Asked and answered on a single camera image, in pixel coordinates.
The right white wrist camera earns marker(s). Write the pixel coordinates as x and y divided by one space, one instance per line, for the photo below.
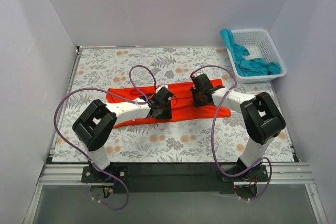
194 78

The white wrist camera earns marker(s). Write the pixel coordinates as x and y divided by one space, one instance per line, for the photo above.
161 87
194 78

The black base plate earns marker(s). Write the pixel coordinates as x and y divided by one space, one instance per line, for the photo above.
216 183

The teal t-shirt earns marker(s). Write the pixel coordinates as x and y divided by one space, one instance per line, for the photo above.
247 67

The white plastic basket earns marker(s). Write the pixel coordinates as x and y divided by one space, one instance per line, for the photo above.
260 45

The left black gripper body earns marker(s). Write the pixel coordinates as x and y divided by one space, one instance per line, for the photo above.
164 112

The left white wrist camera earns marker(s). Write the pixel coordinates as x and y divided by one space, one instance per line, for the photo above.
161 87

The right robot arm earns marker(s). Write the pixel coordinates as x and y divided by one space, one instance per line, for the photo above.
262 118

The floral table mat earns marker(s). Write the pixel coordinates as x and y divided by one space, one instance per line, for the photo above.
185 141

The aluminium frame rail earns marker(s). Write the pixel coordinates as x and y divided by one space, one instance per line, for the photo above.
76 174

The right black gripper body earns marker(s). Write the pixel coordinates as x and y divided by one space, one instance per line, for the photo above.
198 99

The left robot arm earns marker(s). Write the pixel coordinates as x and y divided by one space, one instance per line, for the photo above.
95 124

